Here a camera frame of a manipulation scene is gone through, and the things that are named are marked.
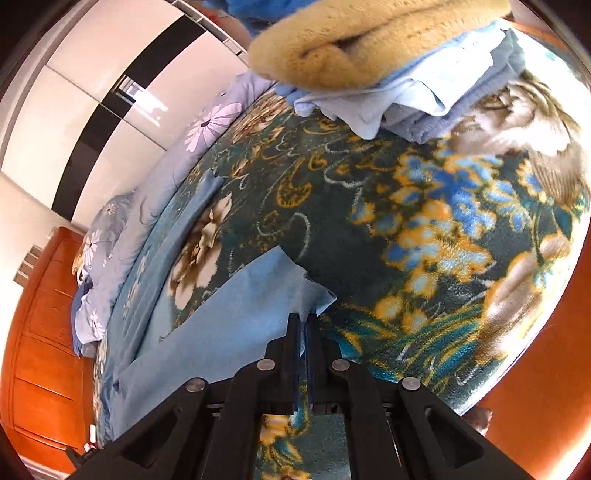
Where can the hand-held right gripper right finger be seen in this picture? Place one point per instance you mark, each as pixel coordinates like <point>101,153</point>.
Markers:
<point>311,378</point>

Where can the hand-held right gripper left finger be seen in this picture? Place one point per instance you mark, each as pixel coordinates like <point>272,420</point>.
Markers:
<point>292,369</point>

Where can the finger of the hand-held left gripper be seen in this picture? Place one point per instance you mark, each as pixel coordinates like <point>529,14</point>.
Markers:
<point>78,457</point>

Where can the light blue thin garment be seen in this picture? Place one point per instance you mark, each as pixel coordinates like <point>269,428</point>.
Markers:
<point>231,332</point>

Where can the white bottle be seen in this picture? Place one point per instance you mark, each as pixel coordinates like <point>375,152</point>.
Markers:
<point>91,434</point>

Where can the orange wooden headboard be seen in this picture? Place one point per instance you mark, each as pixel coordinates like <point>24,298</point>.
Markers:
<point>41,369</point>

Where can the blue pillow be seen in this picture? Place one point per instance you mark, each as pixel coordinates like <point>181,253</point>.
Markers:
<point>85,344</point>

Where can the dark teal floral blanket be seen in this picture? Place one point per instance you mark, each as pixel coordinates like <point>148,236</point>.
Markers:
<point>369,277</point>

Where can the yellow floral pillow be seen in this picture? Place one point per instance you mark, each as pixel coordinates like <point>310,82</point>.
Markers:
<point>79,261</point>

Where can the light blue floral quilt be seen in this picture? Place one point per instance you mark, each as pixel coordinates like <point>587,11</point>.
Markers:
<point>152,207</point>

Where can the light blue shirt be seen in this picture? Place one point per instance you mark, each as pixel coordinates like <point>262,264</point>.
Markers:
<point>406,92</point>

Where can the tan fleece garment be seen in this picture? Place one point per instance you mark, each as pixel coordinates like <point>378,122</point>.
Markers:
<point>369,41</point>

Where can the white wardrobe with black stripe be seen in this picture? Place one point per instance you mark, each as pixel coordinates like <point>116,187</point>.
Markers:
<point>92,92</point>

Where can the grey striped wall fixture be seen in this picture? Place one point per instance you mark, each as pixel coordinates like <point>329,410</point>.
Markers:
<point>27,267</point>

